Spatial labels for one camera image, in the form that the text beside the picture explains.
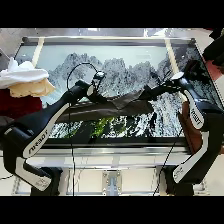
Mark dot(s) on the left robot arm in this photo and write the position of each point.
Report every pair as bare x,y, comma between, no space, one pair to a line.
40,126

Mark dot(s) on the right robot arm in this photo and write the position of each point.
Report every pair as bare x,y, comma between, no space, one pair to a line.
196,110

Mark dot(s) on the cream garment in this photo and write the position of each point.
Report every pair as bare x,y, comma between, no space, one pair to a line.
31,88

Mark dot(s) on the red garment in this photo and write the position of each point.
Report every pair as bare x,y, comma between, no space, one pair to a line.
18,105

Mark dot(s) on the white garment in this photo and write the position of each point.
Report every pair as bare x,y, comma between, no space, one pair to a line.
20,75

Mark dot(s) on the black garment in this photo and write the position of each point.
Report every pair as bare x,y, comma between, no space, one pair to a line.
215,50

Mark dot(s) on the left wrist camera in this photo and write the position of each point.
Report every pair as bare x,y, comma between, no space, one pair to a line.
99,75

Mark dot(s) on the silver frame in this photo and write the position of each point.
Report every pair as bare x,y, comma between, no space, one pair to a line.
111,181

